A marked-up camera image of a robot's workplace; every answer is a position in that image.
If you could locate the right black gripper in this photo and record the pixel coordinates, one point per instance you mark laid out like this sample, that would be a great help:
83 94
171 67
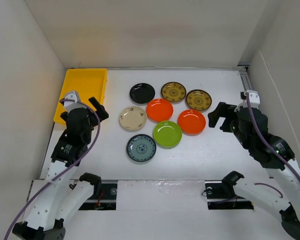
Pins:
222 110

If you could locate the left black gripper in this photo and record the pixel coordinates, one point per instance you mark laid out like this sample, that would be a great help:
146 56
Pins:
102 114

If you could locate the cream floral plate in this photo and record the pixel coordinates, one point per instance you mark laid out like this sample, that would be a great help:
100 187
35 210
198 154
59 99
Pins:
133 118

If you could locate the blue white patterned plate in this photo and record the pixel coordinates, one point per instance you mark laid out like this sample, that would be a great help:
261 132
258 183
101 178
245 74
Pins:
141 148

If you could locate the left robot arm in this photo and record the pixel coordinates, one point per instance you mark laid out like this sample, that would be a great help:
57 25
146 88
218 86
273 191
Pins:
55 203

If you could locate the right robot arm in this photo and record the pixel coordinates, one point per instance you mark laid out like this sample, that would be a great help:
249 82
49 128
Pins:
274 155

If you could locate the yellow plastic bin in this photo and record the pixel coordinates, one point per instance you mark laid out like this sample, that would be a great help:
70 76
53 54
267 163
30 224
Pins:
88 82

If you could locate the yellow patterned plate right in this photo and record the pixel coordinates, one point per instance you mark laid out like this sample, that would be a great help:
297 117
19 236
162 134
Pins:
199 100

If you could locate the yellow patterned plate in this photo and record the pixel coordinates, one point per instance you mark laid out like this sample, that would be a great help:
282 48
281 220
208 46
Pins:
173 92
199 100

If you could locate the orange plate right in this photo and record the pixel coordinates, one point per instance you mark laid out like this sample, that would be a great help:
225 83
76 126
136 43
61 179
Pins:
191 122

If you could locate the orange plate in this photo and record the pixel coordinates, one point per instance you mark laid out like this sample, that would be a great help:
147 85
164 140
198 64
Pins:
191 122
159 110

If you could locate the black plate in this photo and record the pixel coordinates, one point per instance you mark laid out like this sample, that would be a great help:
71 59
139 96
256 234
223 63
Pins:
142 93

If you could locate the yellow patterned plate left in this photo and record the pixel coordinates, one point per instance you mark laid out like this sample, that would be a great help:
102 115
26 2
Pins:
173 92

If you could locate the orange plate left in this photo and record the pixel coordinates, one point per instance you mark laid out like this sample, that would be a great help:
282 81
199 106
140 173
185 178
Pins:
159 110

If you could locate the green plate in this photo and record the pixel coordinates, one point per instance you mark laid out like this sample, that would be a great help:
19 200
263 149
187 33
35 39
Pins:
167 134

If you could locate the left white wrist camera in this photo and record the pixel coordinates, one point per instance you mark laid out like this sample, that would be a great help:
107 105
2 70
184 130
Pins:
70 101

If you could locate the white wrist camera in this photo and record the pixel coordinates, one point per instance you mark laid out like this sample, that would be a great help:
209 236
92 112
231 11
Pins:
254 100
70 101

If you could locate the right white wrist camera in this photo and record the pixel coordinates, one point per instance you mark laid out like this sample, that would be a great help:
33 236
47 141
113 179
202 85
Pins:
254 100

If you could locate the aluminium rail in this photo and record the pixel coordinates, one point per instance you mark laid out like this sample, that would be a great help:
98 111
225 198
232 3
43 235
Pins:
243 72

